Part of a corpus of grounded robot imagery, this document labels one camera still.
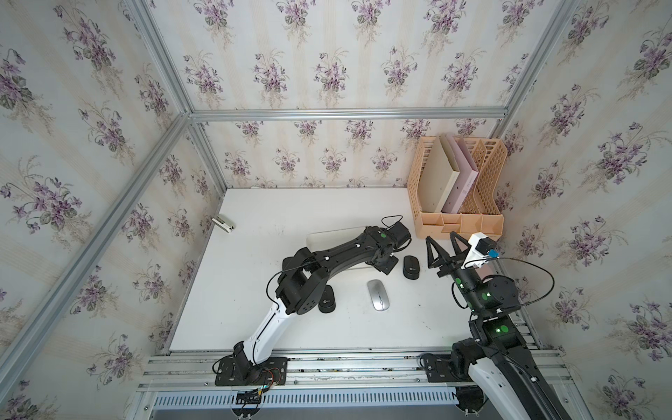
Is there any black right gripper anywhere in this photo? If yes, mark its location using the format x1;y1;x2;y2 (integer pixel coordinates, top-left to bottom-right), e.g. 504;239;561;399
428;230;487;318

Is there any silver mouse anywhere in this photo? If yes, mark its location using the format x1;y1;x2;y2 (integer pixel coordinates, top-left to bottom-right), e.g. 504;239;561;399
367;279;390;312

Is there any black Lecoo mouse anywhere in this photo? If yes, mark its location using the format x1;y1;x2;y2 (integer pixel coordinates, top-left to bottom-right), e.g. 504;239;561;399
318;285;336;314

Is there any white plastic storage box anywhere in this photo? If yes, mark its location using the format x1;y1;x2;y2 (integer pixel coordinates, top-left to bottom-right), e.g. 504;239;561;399
306;226;366;252

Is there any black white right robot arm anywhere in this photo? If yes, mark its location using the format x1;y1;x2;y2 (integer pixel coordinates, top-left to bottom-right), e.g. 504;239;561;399
419;232;570;419

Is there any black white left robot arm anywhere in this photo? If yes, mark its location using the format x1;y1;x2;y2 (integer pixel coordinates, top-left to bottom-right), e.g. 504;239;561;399
232;222;411;372

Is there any peach plastic file organizer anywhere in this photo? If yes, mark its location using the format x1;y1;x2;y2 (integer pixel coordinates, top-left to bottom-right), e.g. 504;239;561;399
407;136;507;241

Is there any beige folder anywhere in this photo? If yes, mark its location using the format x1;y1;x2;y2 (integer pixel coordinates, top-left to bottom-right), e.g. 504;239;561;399
418;135;460;213

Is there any pink folder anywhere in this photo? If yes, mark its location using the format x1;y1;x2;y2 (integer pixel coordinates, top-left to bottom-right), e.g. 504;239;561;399
441;135;479;214

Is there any right camera cable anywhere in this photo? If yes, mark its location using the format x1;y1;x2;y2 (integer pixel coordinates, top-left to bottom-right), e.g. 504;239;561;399
450;255;557;311

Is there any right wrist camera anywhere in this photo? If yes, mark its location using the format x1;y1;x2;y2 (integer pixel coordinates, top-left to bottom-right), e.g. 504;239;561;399
462;233;500;269

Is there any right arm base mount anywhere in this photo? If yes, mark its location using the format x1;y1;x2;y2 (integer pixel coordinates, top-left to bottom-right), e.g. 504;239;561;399
419;353;471;383

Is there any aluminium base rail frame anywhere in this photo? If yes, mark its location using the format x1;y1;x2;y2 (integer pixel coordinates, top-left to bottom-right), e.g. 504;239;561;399
122;345;594;420

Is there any small silver wall device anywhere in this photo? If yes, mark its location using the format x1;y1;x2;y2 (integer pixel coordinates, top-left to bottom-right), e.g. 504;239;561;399
211;213;236;233

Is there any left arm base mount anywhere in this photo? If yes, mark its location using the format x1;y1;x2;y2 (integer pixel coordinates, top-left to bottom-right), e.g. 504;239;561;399
212;355;289;387

